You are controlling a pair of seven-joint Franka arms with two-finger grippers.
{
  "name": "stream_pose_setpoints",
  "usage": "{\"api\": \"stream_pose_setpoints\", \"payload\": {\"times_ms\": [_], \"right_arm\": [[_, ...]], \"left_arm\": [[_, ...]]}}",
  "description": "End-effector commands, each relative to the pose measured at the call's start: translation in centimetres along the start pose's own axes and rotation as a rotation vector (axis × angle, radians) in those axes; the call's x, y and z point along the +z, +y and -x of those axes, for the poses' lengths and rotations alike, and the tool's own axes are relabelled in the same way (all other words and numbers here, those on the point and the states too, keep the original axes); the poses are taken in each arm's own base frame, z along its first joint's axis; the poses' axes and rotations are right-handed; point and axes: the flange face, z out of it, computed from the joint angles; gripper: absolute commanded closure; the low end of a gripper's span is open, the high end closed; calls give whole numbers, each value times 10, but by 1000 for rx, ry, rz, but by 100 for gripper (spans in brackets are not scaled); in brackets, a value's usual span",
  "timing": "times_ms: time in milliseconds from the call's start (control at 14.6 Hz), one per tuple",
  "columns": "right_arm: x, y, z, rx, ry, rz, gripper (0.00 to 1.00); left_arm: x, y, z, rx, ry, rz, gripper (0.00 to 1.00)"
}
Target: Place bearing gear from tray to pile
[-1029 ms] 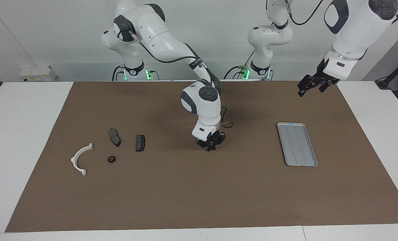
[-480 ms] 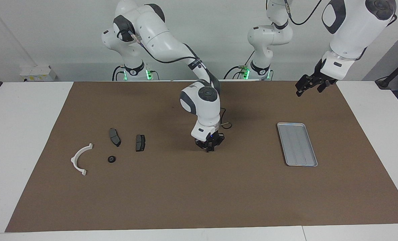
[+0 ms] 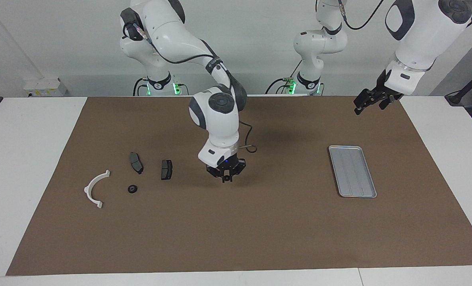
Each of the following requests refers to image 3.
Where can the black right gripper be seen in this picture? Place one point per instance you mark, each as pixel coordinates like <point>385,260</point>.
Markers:
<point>230,166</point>

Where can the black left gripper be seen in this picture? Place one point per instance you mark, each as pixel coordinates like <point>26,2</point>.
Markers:
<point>387,97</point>

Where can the large black bearing gear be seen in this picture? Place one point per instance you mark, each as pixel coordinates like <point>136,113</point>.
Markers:
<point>132,189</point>

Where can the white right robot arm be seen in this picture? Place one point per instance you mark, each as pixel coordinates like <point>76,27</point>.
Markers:
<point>220,123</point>

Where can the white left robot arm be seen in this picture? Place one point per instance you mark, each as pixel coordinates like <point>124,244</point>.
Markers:
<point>418,35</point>

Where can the silver metal tray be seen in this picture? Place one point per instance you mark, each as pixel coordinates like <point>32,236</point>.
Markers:
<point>355,174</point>

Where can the brown table mat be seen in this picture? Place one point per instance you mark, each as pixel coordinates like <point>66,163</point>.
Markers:
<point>236,230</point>

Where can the rectangular grey brake pad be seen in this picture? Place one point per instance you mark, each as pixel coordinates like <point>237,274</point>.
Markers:
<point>166,170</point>

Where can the curved grey brake pad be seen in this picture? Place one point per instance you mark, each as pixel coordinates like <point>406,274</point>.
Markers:
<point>136,162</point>

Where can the white semicircular bracket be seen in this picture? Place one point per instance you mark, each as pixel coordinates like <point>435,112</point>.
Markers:
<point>88,190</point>

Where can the white wall box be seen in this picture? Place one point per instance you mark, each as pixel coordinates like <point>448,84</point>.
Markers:
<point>45,87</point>

